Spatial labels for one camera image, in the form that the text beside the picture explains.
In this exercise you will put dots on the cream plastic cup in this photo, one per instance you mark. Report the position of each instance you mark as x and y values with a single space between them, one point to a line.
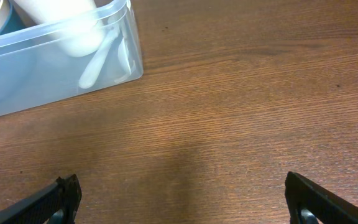
79 30

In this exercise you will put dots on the white plastic spoon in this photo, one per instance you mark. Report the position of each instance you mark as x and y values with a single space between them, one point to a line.
93 68

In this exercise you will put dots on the blue plastic bowl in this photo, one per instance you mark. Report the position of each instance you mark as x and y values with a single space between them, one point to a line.
13 22

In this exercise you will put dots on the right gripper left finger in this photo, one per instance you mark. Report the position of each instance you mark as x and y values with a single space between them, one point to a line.
57 203

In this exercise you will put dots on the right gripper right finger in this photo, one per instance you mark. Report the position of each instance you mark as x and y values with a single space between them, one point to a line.
309 202

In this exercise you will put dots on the clear plastic storage container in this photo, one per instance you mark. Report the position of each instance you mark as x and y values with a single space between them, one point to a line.
35 70

